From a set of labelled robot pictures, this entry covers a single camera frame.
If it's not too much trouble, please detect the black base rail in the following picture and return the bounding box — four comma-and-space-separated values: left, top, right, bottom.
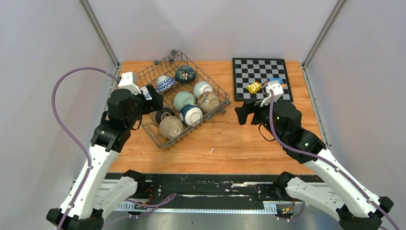
115, 173, 303, 215

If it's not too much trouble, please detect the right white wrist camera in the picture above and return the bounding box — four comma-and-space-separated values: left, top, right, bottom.
260, 82, 284, 107

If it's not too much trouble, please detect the cream beige bowl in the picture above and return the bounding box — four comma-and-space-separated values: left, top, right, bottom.
159, 116, 184, 140

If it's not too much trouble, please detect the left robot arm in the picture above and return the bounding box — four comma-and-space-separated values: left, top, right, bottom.
46, 84, 163, 230

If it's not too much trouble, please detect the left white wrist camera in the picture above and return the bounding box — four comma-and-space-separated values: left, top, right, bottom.
117, 72, 141, 95

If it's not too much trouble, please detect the pale green bowl rear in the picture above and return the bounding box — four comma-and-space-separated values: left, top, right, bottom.
193, 81, 214, 99

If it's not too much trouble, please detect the pale green bowl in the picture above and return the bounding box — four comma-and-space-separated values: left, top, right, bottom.
173, 91, 196, 112
193, 81, 214, 99

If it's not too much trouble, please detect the pale green bowl middle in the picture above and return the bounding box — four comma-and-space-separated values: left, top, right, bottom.
173, 91, 196, 112

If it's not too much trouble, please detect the blue floral white bowl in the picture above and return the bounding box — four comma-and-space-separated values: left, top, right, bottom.
140, 86, 152, 101

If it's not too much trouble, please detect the yellow toy block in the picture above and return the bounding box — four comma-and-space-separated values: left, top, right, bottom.
246, 81, 261, 94

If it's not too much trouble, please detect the black white checkerboard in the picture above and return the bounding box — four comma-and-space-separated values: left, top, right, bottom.
232, 57, 293, 102

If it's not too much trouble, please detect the black striped bowl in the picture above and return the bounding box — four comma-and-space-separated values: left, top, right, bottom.
152, 107, 175, 126

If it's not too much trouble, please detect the blue zigzag pattern bowl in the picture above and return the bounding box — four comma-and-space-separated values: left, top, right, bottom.
156, 75, 176, 93

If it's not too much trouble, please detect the dark blue white bowl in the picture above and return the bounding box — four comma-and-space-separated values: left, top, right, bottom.
179, 104, 203, 126

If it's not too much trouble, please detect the grey wire dish rack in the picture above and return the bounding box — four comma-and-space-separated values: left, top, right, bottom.
136, 50, 231, 148

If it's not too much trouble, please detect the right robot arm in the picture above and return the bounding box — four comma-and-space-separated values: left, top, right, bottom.
235, 100, 394, 230

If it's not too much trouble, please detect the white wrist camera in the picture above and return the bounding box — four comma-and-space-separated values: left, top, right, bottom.
260, 82, 284, 107
117, 72, 141, 95

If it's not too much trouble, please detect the orange blue toy car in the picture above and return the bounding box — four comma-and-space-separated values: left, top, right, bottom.
262, 78, 286, 90

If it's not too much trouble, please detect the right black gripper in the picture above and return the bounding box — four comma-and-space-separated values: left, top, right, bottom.
235, 94, 284, 143

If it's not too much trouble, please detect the dark teal glazed bowl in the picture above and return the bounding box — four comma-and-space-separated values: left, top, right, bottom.
175, 65, 196, 82

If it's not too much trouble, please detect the beige speckled bowl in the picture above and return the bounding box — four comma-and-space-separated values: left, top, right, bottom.
197, 92, 221, 114

